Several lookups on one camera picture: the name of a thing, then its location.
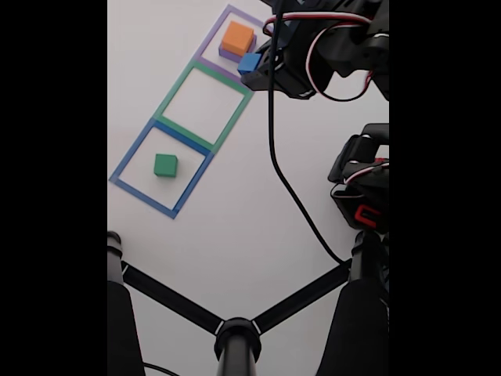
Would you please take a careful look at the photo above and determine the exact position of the purple cube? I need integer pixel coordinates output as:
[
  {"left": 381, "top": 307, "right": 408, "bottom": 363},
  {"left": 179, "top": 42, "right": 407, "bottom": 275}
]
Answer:
[{"left": 218, "top": 34, "right": 258, "bottom": 63}]

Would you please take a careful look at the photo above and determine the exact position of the thin black cable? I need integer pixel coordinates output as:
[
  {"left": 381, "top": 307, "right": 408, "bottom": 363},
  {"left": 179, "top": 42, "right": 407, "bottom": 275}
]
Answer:
[{"left": 141, "top": 363, "right": 179, "bottom": 376}]

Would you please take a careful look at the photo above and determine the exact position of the red white servo wire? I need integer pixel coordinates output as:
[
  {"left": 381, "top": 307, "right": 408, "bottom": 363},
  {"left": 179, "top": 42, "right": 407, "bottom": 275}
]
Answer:
[{"left": 262, "top": 11, "right": 375, "bottom": 103}]

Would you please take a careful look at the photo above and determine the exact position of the blue square frame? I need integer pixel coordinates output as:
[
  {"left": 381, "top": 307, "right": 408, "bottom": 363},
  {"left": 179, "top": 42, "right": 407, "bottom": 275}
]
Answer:
[{"left": 108, "top": 118, "right": 215, "bottom": 220}]

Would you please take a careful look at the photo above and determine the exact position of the green cube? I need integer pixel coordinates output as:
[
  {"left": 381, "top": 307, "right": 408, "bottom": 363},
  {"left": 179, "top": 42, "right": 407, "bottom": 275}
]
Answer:
[{"left": 153, "top": 154, "right": 179, "bottom": 177}]

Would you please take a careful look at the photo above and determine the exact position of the orange cube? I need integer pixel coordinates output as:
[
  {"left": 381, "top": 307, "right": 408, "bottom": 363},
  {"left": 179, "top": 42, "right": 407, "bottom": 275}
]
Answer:
[{"left": 222, "top": 20, "right": 255, "bottom": 55}]

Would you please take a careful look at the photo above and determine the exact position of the green square frame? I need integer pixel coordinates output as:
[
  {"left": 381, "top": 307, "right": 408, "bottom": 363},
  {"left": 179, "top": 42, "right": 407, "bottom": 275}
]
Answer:
[{"left": 153, "top": 60, "right": 254, "bottom": 153}]

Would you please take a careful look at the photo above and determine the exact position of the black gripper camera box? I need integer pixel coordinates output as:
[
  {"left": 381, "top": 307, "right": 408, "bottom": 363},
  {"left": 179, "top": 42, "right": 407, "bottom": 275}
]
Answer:
[{"left": 261, "top": 0, "right": 326, "bottom": 23}]

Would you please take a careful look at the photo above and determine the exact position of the black tripod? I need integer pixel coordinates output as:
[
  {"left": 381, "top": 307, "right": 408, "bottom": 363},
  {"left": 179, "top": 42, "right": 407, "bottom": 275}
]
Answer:
[{"left": 107, "top": 230, "right": 390, "bottom": 376}]

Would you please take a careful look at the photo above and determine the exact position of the purple square frame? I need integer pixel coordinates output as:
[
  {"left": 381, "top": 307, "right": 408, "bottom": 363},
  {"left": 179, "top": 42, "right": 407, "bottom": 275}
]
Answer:
[{"left": 194, "top": 3, "right": 275, "bottom": 93}]

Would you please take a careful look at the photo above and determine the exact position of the small blue cube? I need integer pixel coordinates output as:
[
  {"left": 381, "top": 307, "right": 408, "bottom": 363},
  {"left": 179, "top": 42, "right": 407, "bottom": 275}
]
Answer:
[{"left": 237, "top": 52, "right": 262, "bottom": 75}]

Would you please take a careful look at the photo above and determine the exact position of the thick black camera cable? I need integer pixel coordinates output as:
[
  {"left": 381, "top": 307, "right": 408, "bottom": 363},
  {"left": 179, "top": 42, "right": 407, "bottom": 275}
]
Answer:
[{"left": 268, "top": 0, "right": 351, "bottom": 266}]

